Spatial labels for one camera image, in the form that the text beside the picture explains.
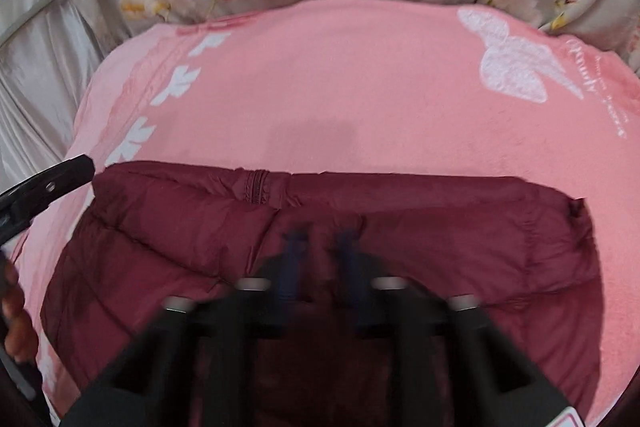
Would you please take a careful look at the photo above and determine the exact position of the grey metal bar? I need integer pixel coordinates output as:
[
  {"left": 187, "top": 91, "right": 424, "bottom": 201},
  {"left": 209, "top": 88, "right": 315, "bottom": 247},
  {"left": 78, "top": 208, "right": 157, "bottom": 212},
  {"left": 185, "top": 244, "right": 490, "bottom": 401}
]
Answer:
[{"left": 0, "top": 0, "right": 69, "bottom": 50}]

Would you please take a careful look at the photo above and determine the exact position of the maroon puffer jacket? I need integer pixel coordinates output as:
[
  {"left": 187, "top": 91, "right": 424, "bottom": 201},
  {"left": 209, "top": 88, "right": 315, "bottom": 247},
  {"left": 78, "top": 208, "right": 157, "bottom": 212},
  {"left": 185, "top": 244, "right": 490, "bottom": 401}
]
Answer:
[{"left": 40, "top": 161, "right": 603, "bottom": 427}]

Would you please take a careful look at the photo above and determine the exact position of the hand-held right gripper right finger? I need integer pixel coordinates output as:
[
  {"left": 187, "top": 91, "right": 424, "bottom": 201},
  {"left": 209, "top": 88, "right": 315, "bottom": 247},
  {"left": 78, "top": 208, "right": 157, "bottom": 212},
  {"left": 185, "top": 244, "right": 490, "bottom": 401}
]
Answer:
[{"left": 331, "top": 229, "right": 576, "bottom": 427}]

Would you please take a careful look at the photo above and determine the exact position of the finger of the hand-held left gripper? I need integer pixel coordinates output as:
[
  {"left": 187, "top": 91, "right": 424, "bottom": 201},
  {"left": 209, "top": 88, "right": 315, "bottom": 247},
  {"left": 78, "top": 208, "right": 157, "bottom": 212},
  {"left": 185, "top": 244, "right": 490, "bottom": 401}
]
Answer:
[{"left": 0, "top": 155, "right": 96, "bottom": 234}]

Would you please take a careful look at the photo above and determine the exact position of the pink printed blanket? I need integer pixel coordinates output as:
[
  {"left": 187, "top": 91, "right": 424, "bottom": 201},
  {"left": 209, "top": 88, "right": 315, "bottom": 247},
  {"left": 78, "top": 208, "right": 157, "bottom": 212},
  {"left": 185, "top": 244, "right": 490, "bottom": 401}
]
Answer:
[{"left": 10, "top": 0, "right": 640, "bottom": 427}]

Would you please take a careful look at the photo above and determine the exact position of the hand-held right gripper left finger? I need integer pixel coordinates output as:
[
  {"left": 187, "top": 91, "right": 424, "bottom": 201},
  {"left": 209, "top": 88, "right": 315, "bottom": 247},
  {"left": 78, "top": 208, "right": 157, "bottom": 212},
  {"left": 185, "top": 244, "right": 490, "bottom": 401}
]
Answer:
[{"left": 60, "top": 229, "right": 313, "bottom": 427}]

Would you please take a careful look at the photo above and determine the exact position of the silver satin curtain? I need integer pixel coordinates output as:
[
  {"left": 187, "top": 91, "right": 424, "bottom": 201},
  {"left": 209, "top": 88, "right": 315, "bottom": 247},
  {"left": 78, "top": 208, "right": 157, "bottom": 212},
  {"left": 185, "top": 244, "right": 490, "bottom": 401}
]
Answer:
[{"left": 0, "top": 0, "right": 107, "bottom": 195}]

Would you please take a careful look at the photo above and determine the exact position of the person's left hand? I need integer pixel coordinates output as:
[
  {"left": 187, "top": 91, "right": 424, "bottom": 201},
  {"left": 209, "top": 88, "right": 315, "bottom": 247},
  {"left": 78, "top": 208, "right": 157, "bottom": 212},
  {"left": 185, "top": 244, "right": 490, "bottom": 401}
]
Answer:
[{"left": 0, "top": 252, "right": 40, "bottom": 364}]

